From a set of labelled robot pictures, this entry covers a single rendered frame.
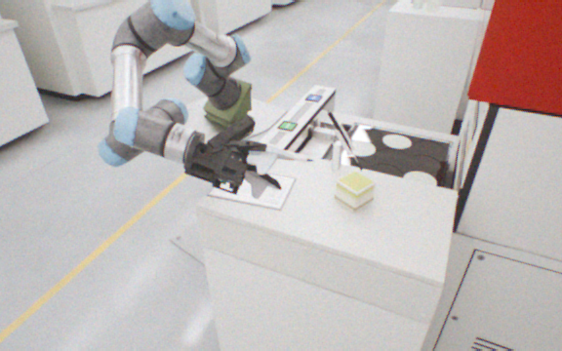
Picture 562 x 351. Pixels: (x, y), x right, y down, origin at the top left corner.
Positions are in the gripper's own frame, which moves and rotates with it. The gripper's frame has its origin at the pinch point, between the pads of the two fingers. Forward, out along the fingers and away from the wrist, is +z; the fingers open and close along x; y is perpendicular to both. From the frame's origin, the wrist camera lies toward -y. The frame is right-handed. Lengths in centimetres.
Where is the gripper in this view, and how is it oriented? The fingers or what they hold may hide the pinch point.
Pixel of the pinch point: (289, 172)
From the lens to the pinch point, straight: 79.8
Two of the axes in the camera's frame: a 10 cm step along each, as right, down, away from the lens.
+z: 9.4, 3.3, 0.3
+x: 1.7, -4.0, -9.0
